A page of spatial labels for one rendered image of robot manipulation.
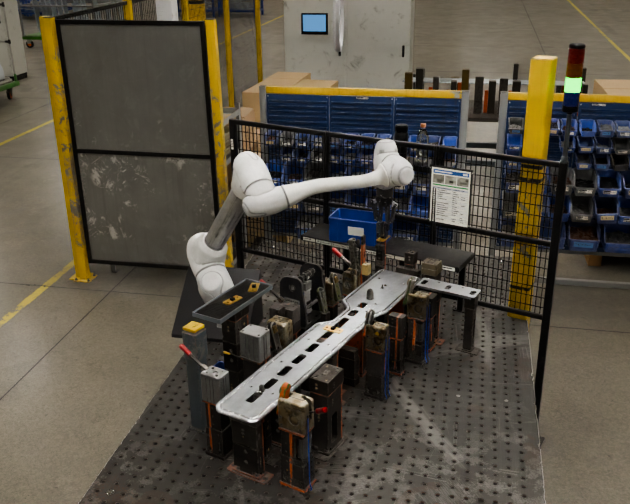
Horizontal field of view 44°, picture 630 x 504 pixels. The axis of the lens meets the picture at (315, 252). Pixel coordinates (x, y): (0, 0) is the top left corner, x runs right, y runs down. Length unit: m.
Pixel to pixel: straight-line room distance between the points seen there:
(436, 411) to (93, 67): 3.63
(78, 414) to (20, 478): 0.57
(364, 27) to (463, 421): 7.40
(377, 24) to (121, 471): 7.81
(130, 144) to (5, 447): 2.37
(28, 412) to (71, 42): 2.58
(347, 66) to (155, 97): 4.88
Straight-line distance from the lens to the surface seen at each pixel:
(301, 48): 10.29
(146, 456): 3.15
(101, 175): 6.05
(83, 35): 5.85
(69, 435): 4.60
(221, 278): 3.66
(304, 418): 2.72
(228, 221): 3.57
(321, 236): 4.17
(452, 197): 3.97
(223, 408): 2.82
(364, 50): 10.15
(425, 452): 3.11
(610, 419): 4.75
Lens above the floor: 2.56
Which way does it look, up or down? 23 degrees down
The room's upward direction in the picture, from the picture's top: 1 degrees counter-clockwise
